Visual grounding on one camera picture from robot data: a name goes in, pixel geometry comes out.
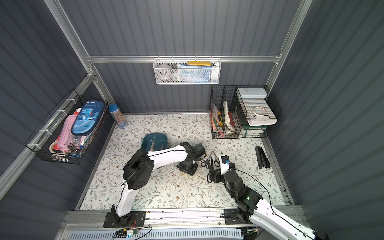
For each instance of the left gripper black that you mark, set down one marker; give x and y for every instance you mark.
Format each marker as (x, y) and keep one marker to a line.
(188, 166)

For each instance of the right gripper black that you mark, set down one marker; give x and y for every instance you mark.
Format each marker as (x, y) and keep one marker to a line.
(216, 174)

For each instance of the large black scissors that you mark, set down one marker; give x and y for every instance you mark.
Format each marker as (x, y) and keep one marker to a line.
(215, 160)

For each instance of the teal plastic storage box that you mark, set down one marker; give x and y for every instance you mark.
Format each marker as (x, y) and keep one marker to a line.
(161, 141)

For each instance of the small black scissors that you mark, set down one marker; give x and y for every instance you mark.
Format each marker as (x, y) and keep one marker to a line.
(205, 163)

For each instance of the pink kitchen scissors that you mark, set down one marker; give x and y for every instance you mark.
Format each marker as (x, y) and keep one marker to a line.
(152, 146)

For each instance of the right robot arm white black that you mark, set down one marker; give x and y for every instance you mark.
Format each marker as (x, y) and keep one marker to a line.
(254, 208)

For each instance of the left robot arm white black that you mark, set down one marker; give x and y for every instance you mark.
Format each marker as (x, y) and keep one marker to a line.
(138, 170)

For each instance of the blue white box in basket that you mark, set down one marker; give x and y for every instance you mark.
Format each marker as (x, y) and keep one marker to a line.
(194, 74)

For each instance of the black stapler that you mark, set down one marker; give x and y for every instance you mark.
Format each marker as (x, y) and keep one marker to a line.
(263, 161)

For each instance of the tape roll on tray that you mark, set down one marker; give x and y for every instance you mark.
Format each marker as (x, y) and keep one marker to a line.
(259, 111)

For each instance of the colored pencil tube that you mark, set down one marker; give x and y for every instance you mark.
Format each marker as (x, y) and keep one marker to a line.
(118, 116)

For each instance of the white tape roll in basket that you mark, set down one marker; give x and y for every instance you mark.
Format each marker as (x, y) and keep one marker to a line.
(163, 72)

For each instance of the yellow case in basket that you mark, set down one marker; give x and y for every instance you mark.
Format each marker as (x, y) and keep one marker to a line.
(199, 63)

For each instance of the blue shark pencil case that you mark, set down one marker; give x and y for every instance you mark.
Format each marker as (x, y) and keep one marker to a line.
(88, 118)

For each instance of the pink pencil case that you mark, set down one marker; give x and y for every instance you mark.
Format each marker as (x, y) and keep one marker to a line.
(68, 143)

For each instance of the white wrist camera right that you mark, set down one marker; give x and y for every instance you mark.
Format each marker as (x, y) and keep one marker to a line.
(224, 164)

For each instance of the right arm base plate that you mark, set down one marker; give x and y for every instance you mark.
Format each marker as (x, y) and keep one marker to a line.
(235, 217)

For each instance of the black wire desk organizer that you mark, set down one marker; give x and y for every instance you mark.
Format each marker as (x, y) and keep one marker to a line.
(242, 111)

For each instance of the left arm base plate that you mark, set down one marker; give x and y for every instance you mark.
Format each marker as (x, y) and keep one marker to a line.
(134, 219)

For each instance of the white wire wall basket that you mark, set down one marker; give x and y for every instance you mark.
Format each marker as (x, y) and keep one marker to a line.
(215, 76)

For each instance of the black wire side basket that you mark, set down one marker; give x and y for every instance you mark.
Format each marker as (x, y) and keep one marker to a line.
(43, 143)

